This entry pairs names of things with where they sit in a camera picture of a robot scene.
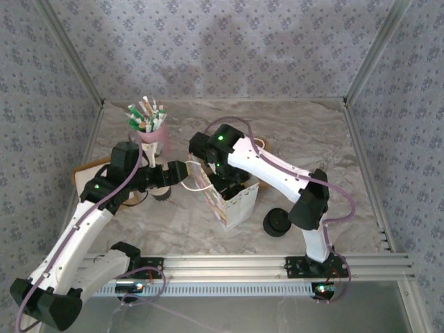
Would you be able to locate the paper cup stack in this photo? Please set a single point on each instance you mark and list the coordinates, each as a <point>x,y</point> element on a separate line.
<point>163,194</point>

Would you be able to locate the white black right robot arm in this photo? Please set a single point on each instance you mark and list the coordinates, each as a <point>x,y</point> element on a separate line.
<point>270,170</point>

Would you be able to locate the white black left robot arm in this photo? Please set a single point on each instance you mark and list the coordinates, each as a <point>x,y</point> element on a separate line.
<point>76,236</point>

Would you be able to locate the brown pulp cup carrier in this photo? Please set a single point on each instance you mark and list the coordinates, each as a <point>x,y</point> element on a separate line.
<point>262,185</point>

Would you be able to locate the white napkin stack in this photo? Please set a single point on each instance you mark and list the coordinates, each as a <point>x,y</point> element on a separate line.
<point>86,178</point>

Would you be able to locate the brown cardboard napkin tray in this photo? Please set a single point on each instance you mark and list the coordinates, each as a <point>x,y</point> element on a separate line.
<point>90,162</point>

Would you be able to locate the pink cup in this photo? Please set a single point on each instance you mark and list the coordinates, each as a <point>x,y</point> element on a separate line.
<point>163,137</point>

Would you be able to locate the black lid stack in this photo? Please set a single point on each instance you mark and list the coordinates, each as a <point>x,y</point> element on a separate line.
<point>276,222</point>

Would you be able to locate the green white sachet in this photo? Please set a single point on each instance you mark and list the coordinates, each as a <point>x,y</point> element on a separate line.
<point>160,116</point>
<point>132,110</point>
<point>134,123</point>

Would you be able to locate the white brown sachet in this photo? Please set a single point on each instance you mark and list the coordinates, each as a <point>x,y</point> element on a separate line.
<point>161,105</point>
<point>145,104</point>

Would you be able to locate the small circuit board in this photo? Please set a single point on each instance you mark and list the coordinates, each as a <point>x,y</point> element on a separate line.
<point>130,288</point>
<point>324,288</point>

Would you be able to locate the aluminium side rail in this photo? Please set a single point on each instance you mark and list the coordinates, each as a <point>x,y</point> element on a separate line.
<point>357,138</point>
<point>97,119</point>

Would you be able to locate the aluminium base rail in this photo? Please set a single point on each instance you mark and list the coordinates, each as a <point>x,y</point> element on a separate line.
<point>225,267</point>

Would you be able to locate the black left mount plate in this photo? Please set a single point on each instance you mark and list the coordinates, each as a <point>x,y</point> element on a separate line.
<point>152,265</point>

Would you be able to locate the black mount plate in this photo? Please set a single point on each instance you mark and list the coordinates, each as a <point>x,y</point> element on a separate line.
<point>152,265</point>
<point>296,267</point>

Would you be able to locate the black right mount plate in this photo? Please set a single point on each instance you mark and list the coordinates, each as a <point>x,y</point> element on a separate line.
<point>296,267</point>

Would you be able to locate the aluminium frame post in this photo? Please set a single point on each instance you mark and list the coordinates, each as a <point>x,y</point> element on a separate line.
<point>374,52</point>
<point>74,52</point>

